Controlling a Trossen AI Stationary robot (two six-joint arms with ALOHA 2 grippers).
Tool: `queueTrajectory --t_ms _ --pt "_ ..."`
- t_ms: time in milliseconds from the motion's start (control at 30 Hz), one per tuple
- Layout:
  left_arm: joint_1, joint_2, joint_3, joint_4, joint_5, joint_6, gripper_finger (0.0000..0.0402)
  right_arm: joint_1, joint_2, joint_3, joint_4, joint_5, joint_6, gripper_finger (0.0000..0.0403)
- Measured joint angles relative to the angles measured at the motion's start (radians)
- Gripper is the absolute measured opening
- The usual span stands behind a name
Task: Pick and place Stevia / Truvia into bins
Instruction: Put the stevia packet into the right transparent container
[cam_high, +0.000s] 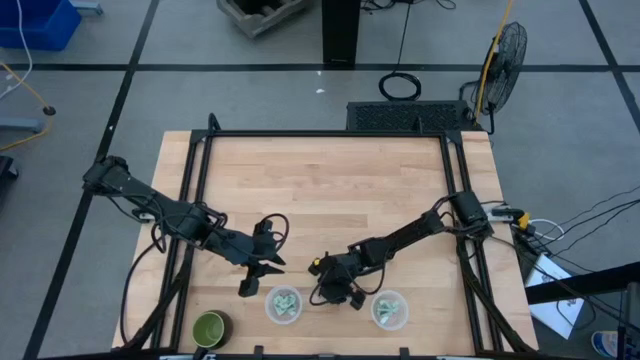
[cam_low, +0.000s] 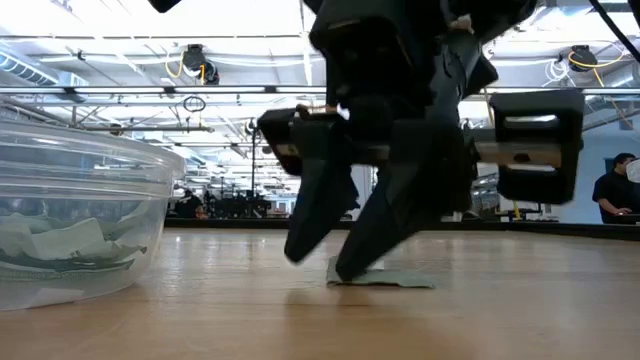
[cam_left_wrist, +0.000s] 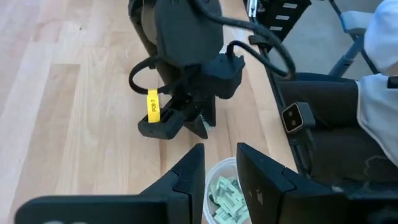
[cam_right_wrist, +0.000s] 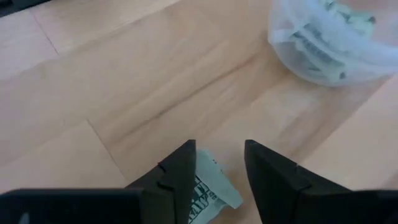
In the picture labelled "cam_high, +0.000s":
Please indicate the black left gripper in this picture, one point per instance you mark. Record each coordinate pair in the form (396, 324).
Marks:
(257, 247)

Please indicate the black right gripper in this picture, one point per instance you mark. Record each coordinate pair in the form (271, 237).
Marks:
(337, 275)

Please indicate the green stevia packet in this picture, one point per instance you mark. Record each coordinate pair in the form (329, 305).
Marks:
(291, 306)
(384, 310)
(394, 307)
(280, 302)

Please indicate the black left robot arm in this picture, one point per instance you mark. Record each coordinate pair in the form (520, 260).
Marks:
(150, 202)

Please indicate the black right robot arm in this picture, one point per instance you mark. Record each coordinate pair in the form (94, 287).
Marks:
(410, 230)

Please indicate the clear plastic bowl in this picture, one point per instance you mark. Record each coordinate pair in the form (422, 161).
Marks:
(376, 321)
(270, 314)

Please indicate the green cup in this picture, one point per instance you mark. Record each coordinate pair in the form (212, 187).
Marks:
(210, 330)

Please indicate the white power strip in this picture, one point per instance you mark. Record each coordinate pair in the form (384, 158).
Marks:
(500, 214)

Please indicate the black perforated computer case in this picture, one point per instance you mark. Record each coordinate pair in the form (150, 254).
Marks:
(407, 116)

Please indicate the yellow plug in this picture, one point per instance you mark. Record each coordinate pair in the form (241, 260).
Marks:
(523, 220)

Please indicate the white paper sheet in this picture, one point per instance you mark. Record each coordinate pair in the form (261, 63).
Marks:
(552, 300)

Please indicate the black beam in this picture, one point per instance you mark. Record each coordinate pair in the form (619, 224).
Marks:
(582, 285)

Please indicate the black upright tower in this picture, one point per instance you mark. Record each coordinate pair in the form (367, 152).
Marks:
(341, 31)

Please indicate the grey moulded tray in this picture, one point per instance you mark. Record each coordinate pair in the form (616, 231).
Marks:
(260, 17)

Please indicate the person's shoe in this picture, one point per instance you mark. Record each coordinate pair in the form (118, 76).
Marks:
(605, 344)

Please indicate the black floor fan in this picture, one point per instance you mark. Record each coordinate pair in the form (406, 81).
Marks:
(502, 65)

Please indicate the grey metal floor bar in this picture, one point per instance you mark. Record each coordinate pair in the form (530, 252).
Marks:
(20, 125)

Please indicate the blue plastic bin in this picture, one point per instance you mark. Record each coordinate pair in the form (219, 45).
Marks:
(37, 22)

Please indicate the black table frame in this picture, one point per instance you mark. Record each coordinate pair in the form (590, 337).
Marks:
(320, 133)

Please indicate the black frame corner loop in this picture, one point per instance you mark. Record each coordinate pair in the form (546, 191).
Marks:
(214, 122)

